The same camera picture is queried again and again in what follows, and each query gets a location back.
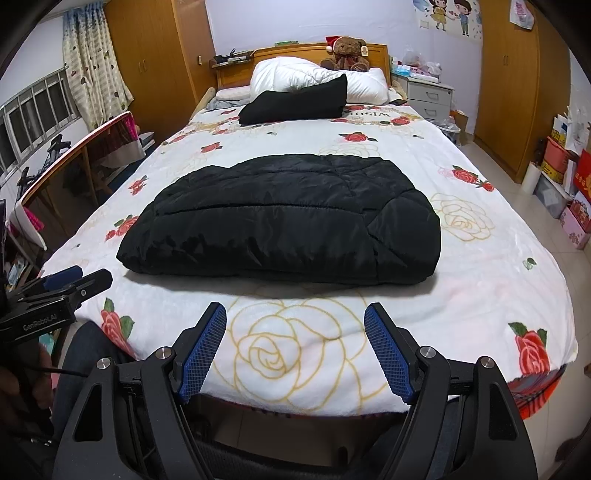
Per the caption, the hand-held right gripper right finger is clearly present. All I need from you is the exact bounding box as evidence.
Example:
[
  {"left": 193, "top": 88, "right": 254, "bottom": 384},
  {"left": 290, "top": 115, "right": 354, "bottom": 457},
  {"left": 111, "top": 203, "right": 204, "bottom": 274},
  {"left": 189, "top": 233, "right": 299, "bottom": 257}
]
[{"left": 364, "top": 302, "right": 540, "bottom": 480}]

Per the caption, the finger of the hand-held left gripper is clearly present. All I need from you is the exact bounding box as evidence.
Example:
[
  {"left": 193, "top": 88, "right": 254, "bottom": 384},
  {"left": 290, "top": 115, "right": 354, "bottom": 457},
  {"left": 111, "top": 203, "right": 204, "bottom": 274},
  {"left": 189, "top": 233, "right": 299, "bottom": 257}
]
[
  {"left": 46, "top": 270, "right": 113, "bottom": 302},
  {"left": 41, "top": 266, "right": 85, "bottom": 291}
]

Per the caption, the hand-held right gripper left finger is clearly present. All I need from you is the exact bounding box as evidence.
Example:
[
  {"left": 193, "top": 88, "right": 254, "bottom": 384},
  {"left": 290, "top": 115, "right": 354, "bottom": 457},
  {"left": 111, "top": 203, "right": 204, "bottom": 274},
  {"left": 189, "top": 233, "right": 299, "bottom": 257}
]
[{"left": 54, "top": 302, "right": 228, "bottom": 480}]

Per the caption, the black puffer jacket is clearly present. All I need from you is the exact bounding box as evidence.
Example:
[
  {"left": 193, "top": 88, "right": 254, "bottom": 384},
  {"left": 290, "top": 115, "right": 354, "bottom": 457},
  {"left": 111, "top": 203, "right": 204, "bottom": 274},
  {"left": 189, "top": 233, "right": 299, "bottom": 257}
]
[{"left": 116, "top": 154, "right": 441, "bottom": 285}]

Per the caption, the person's left hand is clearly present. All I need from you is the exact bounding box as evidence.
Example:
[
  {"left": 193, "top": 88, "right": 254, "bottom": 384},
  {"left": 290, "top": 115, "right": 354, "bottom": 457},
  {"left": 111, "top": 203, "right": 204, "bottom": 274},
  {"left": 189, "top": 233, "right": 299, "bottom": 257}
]
[{"left": 0, "top": 348, "right": 52, "bottom": 429}]

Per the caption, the person's jeans leg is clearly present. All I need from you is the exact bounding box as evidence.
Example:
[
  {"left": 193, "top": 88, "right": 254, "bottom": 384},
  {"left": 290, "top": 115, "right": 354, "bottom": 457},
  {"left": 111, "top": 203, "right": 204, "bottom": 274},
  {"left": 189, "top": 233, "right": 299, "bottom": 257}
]
[{"left": 50, "top": 322, "right": 139, "bottom": 435}]

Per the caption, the wooden desk with glass top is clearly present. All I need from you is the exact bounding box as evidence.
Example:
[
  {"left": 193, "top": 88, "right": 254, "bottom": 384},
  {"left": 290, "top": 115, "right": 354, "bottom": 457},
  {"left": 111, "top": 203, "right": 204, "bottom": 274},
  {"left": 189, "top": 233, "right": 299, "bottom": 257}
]
[{"left": 14, "top": 111, "right": 146, "bottom": 259}]

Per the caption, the bed with rose blanket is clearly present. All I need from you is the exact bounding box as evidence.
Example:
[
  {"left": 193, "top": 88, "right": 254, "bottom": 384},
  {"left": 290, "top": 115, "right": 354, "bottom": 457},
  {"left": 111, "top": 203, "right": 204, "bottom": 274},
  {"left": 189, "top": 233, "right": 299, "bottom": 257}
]
[{"left": 41, "top": 99, "right": 580, "bottom": 421}]

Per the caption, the barred window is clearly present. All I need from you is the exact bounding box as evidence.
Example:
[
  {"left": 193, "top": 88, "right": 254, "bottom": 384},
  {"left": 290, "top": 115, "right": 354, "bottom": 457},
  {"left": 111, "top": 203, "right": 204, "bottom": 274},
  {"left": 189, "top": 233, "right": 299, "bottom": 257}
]
[{"left": 0, "top": 65, "right": 79, "bottom": 176}]

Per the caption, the patterned beige curtain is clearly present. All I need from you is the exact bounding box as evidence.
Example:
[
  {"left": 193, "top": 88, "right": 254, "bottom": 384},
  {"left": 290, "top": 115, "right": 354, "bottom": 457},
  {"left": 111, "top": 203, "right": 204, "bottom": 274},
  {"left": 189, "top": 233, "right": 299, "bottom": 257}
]
[{"left": 61, "top": 2, "right": 134, "bottom": 130}]

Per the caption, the clear plastic storage box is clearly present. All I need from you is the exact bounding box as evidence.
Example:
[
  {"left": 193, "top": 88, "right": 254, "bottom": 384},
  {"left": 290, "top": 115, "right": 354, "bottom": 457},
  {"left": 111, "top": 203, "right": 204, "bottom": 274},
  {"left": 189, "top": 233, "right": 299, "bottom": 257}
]
[{"left": 534, "top": 174, "right": 574, "bottom": 219}]

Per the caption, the pink patterned box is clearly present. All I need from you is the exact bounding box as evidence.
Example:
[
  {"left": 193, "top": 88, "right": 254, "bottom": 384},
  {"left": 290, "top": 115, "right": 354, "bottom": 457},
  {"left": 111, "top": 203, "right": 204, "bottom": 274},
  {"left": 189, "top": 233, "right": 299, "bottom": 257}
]
[{"left": 560, "top": 190, "right": 591, "bottom": 251}]

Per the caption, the wooden wardrobe with two doors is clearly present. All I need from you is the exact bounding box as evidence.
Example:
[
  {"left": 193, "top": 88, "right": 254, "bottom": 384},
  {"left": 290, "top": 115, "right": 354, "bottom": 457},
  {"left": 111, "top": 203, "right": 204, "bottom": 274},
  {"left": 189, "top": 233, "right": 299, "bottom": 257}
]
[{"left": 104, "top": 0, "right": 215, "bottom": 134}]

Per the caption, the grey pillow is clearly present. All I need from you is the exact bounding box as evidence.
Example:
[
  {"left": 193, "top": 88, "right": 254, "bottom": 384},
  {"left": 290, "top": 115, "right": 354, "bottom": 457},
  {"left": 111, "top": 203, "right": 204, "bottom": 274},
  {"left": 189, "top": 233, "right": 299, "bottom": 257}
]
[{"left": 215, "top": 85, "right": 253, "bottom": 103}]

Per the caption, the cardboard box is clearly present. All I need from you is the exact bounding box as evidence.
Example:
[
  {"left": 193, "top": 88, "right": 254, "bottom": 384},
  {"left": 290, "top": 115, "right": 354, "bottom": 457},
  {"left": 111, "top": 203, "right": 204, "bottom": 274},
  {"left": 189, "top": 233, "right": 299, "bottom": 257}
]
[{"left": 450, "top": 111, "right": 470, "bottom": 145}]

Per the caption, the red gift box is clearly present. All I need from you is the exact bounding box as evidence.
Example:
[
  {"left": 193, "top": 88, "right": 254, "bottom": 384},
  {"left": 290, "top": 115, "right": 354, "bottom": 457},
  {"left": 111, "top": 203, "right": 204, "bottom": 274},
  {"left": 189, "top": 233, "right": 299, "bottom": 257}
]
[{"left": 541, "top": 137, "right": 574, "bottom": 184}]

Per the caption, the grey drawer nightstand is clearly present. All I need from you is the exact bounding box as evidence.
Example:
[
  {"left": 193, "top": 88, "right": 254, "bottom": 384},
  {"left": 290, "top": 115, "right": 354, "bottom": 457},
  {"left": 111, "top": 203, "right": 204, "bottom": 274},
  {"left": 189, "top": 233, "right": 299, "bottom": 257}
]
[{"left": 392, "top": 74, "right": 455, "bottom": 123}]

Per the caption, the red printed box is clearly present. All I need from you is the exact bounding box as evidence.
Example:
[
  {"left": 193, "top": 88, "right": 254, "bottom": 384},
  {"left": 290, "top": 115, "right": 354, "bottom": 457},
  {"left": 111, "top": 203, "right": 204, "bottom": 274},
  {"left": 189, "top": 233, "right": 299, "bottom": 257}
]
[{"left": 574, "top": 149, "right": 591, "bottom": 198}]

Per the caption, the black pillow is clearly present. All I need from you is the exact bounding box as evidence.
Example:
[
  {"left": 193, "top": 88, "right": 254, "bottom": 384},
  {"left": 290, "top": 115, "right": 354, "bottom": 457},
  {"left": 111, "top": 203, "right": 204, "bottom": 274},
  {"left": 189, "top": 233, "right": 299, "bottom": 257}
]
[{"left": 239, "top": 74, "right": 348, "bottom": 125}]

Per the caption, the white duvet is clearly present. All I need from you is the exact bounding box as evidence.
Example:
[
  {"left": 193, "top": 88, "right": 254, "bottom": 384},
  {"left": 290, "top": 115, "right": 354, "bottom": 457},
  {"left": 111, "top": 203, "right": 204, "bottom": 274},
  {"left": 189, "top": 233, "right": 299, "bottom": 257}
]
[{"left": 250, "top": 56, "right": 391, "bottom": 104}]

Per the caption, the white paper bag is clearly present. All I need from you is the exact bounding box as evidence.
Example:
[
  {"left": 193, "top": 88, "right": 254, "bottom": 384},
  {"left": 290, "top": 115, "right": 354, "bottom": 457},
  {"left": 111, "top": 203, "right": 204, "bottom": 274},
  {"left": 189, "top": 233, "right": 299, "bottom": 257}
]
[{"left": 551, "top": 107, "right": 591, "bottom": 154}]

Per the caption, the tall wooden wardrobe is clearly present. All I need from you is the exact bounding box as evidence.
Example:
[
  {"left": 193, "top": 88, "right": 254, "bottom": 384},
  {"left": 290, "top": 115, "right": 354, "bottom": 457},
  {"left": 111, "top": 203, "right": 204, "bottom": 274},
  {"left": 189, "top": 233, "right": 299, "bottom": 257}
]
[{"left": 475, "top": 0, "right": 573, "bottom": 183}]

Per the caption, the wooden headboard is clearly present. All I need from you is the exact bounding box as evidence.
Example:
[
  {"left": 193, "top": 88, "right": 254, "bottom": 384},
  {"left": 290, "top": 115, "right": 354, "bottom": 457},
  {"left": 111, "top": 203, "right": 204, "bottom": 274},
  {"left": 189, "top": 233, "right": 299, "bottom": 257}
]
[{"left": 213, "top": 43, "right": 392, "bottom": 90}]

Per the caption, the clear plastic bag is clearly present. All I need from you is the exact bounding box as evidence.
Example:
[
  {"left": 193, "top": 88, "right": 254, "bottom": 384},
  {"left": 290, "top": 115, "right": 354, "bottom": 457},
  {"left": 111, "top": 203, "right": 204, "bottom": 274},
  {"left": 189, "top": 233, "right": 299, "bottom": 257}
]
[{"left": 403, "top": 45, "right": 443, "bottom": 75}]

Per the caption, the brown teddy bear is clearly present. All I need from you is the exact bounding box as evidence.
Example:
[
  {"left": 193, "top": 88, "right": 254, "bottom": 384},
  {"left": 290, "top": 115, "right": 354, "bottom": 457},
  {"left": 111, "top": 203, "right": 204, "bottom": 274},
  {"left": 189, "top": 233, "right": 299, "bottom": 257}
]
[{"left": 320, "top": 36, "right": 370, "bottom": 72}]

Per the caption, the black cable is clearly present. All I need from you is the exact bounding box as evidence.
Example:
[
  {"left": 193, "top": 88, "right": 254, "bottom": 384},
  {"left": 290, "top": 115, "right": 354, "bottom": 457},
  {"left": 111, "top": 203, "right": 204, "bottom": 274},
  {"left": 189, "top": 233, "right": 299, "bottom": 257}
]
[{"left": 25, "top": 364, "right": 89, "bottom": 378}]

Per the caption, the cartoon wall poster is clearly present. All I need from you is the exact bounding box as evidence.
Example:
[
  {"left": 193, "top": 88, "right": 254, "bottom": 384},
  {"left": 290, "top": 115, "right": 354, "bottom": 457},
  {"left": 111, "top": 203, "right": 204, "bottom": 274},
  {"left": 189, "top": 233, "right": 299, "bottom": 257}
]
[{"left": 413, "top": 0, "right": 483, "bottom": 38}]

